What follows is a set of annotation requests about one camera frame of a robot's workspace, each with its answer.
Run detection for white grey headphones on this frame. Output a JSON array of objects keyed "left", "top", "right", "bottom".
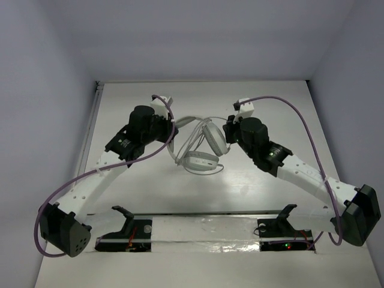
[{"left": 167, "top": 116, "right": 230, "bottom": 176}]

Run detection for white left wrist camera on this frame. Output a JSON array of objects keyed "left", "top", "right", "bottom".
[{"left": 149, "top": 95, "right": 173, "bottom": 121}]

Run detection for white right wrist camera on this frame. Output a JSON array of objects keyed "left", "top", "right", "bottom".
[{"left": 233, "top": 98, "right": 254, "bottom": 123}]

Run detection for grey headphone cable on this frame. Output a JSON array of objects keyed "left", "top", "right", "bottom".
[{"left": 173, "top": 117, "right": 232, "bottom": 175}]

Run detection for aluminium rail left edge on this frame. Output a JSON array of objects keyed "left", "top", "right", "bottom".
[{"left": 74, "top": 81, "right": 104, "bottom": 177}]

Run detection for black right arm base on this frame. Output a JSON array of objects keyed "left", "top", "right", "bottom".
[{"left": 253, "top": 204, "right": 316, "bottom": 252}]

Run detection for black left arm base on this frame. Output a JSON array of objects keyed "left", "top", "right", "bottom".
[{"left": 95, "top": 206, "right": 152, "bottom": 253}]

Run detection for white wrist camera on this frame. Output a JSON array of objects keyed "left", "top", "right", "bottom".
[
  {"left": 233, "top": 98, "right": 254, "bottom": 123},
  {"left": 149, "top": 95, "right": 173, "bottom": 121}
]

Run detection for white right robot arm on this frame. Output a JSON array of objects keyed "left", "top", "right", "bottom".
[{"left": 223, "top": 115, "right": 381, "bottom": 247}]

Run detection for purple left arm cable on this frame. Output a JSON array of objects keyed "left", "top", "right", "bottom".
[{"left": 34, "top": 94, "right": 176, "bottom": 258}]

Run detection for silver foil covered panel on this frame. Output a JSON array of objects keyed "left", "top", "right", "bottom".
[{"left": 151, "top": 215, "right": 260, "bottom": 253}]

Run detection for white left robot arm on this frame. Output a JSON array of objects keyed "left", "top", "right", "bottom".
[{"left": 34, "top": 103, "right": 176, "bottom": 258}]

